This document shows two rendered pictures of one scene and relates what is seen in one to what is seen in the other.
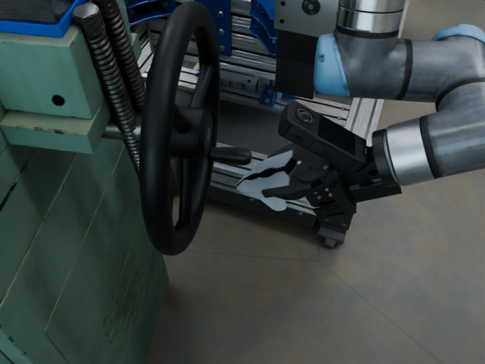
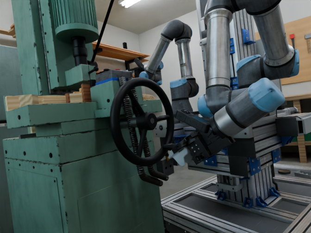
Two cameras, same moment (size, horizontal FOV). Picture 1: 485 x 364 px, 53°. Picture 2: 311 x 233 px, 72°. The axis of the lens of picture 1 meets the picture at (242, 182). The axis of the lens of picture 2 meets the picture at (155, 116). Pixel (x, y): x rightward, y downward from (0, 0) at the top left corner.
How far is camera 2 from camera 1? 0.53 m
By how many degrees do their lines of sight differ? 57
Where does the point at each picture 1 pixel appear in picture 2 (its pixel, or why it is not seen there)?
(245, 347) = not seen: outside the picture
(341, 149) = (196, 119)
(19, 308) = (71, 174)
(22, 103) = (101, 105)
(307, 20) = not seen: hidden behind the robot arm
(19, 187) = (92, 133)
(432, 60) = (239, 90)
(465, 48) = not seen: hidden behind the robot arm
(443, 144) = (232, 103)
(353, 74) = (208, 101)
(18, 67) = (102, 91)
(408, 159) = (220, 114)
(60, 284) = (94, 189)
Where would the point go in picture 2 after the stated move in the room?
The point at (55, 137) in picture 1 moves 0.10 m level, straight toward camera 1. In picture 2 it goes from (103, 111) to (93, 110)
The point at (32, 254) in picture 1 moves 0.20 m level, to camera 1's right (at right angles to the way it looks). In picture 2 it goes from (87, 161) to (134, 162)
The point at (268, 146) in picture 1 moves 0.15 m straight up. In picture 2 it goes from (242, 224) to (239, 195)
